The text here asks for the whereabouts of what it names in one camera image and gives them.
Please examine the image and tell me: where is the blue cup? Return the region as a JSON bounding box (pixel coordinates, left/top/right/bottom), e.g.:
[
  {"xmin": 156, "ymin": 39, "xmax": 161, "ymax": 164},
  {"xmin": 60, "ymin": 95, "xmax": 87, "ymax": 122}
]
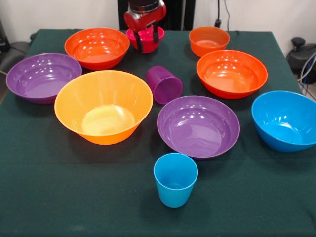
[{"xmin": 153, "ymin": 152, "xmax": 199, "ymax": 209}]

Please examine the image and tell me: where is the blue bowl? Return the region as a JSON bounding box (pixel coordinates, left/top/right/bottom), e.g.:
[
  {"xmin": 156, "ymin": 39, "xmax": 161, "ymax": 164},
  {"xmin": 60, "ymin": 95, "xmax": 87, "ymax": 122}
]
[{"xmin": 251, "ymin": 90, "xmax": 316, "ymax": 153}]

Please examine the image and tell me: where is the pink bowl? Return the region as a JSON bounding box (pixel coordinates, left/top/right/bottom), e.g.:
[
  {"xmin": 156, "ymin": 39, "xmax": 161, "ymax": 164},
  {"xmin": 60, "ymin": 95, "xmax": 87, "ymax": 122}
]
[{"xmin": 126, "ymin": 25, "xmax": 165, "ymax": 54}]

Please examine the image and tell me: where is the dark green table cloth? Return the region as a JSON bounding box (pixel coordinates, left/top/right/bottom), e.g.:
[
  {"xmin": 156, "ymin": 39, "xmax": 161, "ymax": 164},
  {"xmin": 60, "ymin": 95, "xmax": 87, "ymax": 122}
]
[{"xmin": 0, "ymin": 29, "xmax": 316, "ymax": 237}]

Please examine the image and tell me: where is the purple bowl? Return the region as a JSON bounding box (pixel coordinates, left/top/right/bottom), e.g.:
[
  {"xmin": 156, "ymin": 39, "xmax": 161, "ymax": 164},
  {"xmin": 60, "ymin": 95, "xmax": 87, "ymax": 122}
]
[
  {"xmin": 5, "ymin": 52, "xmax": 82, "ymax": 105},
  {"xmin": 157, "ymin": 95, "xmax": 240, "ymax": 160}
]

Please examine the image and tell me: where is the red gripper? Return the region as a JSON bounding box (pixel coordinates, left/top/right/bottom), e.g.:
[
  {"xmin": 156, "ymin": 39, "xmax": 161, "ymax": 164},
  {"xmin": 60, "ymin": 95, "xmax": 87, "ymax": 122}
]
[{"xmin": 124, "ymin": 0, "xmax": 167, "ymax": 53}]

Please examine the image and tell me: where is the grey cable bundle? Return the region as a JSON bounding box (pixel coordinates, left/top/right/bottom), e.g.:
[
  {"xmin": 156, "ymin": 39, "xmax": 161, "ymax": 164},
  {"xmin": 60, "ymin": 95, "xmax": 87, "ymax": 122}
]
[{"xmin": 297, "ymin": 54, "xmax": 316, "ymax": 99}]

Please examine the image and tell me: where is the large orange bowl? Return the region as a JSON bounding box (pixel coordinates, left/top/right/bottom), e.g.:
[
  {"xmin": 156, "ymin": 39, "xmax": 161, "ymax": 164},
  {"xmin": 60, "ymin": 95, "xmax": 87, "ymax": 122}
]
[{"xmin": 54, "ymin": 70, "xmax": 154, "ymax": 145}]

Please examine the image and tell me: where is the purple cup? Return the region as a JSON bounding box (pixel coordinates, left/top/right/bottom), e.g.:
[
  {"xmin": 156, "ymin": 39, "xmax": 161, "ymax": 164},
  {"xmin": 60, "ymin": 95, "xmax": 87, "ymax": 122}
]
[{"xmin": 145, "ymin": 65, "xmax": 184, "ymax": 105}]

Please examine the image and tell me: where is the red bowl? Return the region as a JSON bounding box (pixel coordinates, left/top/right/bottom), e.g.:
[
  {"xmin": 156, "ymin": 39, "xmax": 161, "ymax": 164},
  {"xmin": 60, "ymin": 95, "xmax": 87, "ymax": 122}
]
[
  {"xmin": 64, "ymin": 27, "xmax": 130, "ymax": 71},
  {"xmin": 196, "ymin": 49, "xmax": 269, "ymax": 100}
]

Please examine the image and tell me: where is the black power cable with plug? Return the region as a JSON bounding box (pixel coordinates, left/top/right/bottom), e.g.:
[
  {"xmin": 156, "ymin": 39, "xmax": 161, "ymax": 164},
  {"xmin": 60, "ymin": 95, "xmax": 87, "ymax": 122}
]
[{"xmin": 214, "ymin": 0, "xmax": 231, "ymax": 32}]

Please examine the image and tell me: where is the small orange bowl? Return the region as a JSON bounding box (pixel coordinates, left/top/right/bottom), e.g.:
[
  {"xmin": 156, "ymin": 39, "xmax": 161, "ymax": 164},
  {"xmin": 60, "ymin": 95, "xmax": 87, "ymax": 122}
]
[{"xmin": 189, "ymin": 26, "xmax": 231, "ymax": 58}]

